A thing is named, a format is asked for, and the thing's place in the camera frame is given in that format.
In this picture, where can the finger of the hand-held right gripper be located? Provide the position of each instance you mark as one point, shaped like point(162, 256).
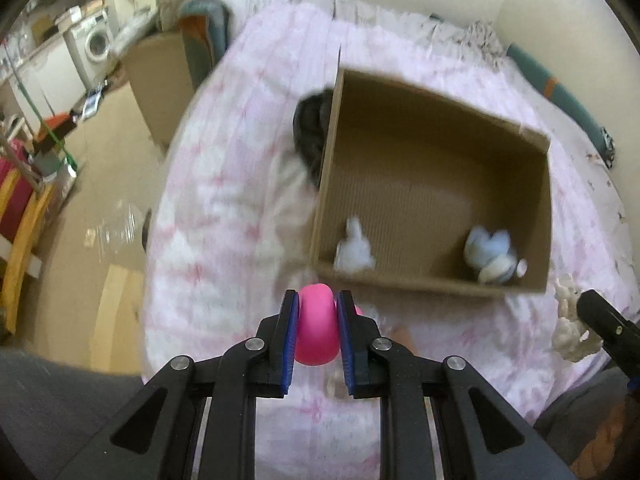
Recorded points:
point(612, 327)

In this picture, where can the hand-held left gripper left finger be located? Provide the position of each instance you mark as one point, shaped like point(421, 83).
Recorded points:
point(291, 330)

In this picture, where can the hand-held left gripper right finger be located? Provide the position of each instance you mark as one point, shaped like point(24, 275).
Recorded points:
point(345, 330)

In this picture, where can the pink soft toy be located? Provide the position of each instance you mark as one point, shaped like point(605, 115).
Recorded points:
point(316, 327)

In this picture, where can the cream white plush toy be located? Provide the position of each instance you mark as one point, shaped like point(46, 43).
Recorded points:
point(569, 325)

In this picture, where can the brown cardboard box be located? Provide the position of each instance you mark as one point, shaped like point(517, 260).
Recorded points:
point(425, 180)

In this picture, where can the white fluffy plush toy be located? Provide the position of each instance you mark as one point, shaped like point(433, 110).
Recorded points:
point(354, 254)

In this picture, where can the person's right leg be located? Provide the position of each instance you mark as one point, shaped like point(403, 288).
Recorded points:
point(575, 425)

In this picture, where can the person's leg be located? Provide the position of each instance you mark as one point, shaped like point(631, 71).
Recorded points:
point(60, 410)
point(575, 425)

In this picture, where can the blue and white plush toy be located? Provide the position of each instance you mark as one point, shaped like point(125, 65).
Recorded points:
point(492, 255)

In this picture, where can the pink printed blanket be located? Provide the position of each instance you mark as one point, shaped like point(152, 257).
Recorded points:
point(235, 200)

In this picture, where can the black plush toy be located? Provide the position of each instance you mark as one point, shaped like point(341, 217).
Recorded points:
point(311, 130)

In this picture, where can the teal bolster pillow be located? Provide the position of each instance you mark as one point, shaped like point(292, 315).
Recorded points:
point(555, 92)

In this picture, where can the person's left leg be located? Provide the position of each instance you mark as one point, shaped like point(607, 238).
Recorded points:
point(60, 410)

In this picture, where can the wooden bed footboard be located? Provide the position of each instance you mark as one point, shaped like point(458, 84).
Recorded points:
point(160, 85)

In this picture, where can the yellow wooden chair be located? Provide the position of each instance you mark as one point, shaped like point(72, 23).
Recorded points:
point(22, 220)

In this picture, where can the white floral pillow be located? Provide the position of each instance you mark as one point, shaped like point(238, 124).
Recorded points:
point(482, 40)

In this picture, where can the green pole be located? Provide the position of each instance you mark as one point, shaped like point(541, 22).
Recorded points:
point(47, 120)

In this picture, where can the white washing machine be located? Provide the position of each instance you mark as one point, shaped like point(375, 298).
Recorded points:
point(92, 42)

